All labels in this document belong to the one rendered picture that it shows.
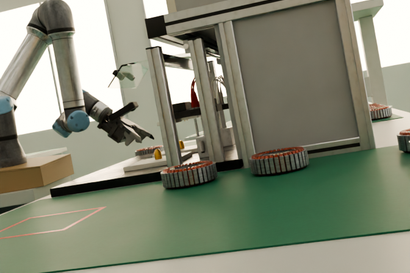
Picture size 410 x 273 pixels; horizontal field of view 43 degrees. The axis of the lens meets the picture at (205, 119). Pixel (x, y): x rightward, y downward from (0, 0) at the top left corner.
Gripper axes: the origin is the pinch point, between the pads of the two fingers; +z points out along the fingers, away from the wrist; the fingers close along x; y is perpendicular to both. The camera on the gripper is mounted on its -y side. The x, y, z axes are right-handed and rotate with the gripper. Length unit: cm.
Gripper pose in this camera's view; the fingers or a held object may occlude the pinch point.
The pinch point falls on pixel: (149, 139)
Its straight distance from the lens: 195.5
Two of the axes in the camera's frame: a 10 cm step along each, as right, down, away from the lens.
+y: -5.2, 8.4, 1.6
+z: 8.2, 5.5, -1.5
